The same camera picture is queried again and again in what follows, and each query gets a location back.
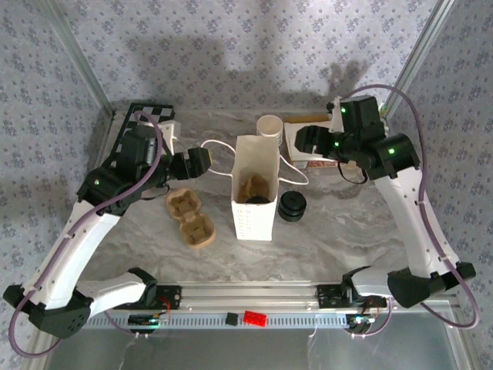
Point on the black plastic cup lid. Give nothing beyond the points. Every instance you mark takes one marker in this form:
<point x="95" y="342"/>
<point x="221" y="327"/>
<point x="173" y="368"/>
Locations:
<point x="257" y="200"/>
<point x="289" y="216"/>
<point x="294" y="200"/>

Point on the white paper takeout bag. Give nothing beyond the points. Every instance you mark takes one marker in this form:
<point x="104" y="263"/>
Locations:
<point x="254" y="223"/>

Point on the aluminium frame post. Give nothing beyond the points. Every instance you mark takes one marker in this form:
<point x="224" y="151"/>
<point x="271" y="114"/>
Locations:
<point x="79" y="54"/>
<point x="420" y="54"/>

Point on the box of white napkins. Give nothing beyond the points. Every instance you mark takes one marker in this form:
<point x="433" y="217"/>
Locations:
<point x="289" y="142"/>

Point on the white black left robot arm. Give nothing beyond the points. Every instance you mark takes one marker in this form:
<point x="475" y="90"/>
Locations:
<point x="77" y="246"/>

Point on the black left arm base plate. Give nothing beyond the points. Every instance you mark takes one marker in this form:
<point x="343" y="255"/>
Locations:
<point x="175" y="297"/>

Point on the red toy brick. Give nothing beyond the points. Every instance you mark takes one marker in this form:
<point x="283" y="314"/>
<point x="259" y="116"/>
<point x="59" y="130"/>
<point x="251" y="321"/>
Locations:
<point x="255" y="318"/>

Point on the aluminium mounting rail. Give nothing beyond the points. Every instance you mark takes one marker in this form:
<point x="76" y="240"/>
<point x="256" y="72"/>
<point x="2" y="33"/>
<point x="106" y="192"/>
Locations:
<point x="246" y="294"/>

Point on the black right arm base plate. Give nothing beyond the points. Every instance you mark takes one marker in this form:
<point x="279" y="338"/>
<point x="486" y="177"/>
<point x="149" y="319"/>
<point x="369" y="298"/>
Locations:
<point x="327" y="297"/>

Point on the small black cube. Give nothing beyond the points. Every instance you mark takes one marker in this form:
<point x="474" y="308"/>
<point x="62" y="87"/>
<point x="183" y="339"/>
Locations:
<point x="231" y="319"/>

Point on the black grey chessboard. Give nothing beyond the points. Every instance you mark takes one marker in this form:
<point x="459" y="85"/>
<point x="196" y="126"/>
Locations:
<point x="165" y="112"/>

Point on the grey metal base plate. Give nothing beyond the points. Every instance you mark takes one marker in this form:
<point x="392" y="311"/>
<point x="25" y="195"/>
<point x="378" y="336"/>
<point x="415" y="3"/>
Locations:
<point x="246" y="350"/>

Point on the cardboard napkin box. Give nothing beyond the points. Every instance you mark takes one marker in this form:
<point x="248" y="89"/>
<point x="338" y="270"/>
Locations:
<point x="319" y="165"/>

